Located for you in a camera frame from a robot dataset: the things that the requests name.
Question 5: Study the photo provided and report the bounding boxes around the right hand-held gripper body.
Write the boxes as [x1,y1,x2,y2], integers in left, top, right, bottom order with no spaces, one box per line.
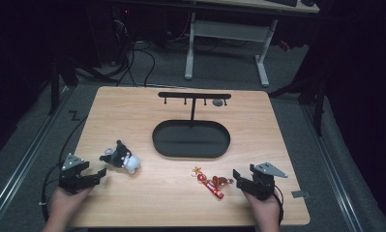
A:
[242,161,289,201]

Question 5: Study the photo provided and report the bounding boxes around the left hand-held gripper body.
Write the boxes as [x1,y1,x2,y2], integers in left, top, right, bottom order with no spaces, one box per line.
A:
[58,153,100,195]

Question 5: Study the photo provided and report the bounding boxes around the red charm keychain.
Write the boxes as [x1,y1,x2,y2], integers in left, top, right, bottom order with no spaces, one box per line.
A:
[191,165,235,200]

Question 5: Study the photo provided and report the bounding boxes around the black and white plush keychain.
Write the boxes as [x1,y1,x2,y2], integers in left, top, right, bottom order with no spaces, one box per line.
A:
[99,139,142,176]

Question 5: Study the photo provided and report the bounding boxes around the black hook rack with tray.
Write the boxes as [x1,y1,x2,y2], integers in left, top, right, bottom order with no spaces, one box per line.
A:
[151,91,232,160]

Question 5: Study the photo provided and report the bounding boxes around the person's left hand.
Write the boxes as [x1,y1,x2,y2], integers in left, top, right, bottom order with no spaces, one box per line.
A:
[49,186,94,224]

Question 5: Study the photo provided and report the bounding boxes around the person's right hand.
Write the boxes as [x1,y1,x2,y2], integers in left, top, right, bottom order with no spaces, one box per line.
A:
[243,190,282,226]

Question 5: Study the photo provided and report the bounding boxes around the grey tape piece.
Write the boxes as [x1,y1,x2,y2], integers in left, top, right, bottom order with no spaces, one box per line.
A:
[290,189,312,199]

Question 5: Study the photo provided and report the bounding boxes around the black metal stand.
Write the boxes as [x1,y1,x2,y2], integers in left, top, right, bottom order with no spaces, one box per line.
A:
[47,54,80,117]
[267,73,328,137]

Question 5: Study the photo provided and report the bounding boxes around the dark computer tower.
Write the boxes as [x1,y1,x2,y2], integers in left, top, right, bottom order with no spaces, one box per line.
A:
[110,5,134,66]

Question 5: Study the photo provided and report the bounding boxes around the white-framed desk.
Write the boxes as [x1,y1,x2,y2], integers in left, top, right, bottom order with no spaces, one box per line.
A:
[183,0,320,89]

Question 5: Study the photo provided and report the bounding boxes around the black keyboard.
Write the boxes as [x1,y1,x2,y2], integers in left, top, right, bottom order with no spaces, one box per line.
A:
[267,0,300,8]

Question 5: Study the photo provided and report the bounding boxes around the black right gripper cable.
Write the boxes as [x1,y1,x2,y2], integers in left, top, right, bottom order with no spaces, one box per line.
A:
[272,184,285,226]

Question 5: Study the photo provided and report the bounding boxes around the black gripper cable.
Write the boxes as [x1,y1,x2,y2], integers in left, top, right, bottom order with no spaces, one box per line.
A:
[272,184,285,226]
[39,115,89,223]

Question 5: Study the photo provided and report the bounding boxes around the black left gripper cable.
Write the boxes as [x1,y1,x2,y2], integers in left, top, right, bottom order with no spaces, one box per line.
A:
[39,115,89,223]

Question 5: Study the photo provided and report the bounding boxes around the metal floor rail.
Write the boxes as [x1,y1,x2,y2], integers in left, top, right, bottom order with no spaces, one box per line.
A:
[0,86,73,224]
[300,103,365,232]

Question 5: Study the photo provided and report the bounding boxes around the black floor cables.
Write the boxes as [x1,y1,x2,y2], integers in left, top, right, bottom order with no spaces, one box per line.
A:
[114,18,157,89]

